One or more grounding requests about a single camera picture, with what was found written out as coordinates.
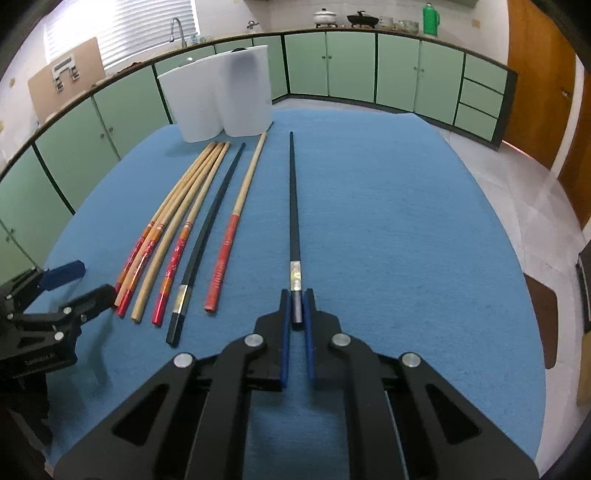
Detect black chopstick silver band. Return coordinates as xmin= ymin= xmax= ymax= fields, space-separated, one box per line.
xmin=288 ymin=131 xmax=304 ymax=330

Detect red handled bamboo chopstick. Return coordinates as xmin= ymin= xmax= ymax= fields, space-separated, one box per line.
xmin=204 ymin=132 xmax=267 ymax=313

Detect green lower kitchen cabinets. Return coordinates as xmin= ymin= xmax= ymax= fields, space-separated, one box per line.
xmin=1 ymin=29 xmax=518 ymax=279

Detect red orange bamboo chopstick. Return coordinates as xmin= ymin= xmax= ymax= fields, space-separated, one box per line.
xmin=114 ymin=141 xmax=221 ymax=317

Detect plain bamboo chopstick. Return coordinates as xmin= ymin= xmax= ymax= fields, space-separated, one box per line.
xmin=130 ymin=143 xmax=223 ymax=323

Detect leftmost red bamboo chopstick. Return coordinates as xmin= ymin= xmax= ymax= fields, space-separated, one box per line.
xmin=113 ymin=141 xmax=218 ymax=296

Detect blue table mat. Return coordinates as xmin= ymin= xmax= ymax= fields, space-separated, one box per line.
xmin=30 ymin=110 xmax=546 ymax=479

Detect brown cardboard box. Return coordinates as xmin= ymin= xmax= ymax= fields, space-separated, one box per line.
xmin=27 ymin=38 xmax=106 ymax=125

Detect white plastic utensil holder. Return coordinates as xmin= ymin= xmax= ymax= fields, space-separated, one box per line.
xmin=158 ymin=45 xmax=273 ymax=143

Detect brown wooden stool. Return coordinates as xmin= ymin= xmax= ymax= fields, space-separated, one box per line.
xmin=524 ymin=274 xmax=559 ymax=370

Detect white window blind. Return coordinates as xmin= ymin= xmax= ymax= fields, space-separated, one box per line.
xmin=43 ymin=0 xmax=199 ymax=67

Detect chrome sink faucet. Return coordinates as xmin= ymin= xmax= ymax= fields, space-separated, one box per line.
xmin=169 ymin=17 xmax=188 ymax=50

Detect white cooking pot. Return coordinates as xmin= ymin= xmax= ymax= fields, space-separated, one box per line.
xmin=312 ymin=8 xmax=338 ymax=28

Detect black wok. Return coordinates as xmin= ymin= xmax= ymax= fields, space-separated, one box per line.
xmin=346 ymin=11 xmax=380 ymax=29

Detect green thermos bottle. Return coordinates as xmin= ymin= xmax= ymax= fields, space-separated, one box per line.
xmin=423 ymin=2 xmax=440 ymax=37

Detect brown wooden door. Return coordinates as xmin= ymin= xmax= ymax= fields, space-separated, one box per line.
xmin=505 ymin=1 xmax=590 ymax=227

